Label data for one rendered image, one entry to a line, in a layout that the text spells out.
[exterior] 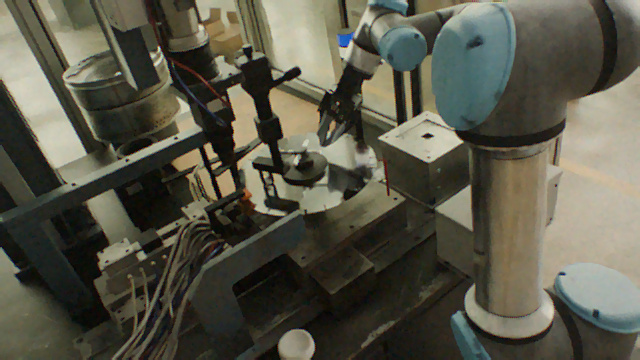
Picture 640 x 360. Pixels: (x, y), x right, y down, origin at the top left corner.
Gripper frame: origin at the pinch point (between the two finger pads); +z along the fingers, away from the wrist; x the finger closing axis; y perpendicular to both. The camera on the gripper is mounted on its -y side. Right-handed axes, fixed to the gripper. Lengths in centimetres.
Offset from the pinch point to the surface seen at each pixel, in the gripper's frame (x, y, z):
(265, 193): -5.2, 15.2, 10.7
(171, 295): -9.9, 37.6, 27.3
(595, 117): 112, -199, 2
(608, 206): 115, -120, 20
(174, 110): -53, -28, 30
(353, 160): 8.0, 2.1, -0.1
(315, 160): 0.3, 4.3, 3.5
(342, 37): -9.3, -17.2, -18.7
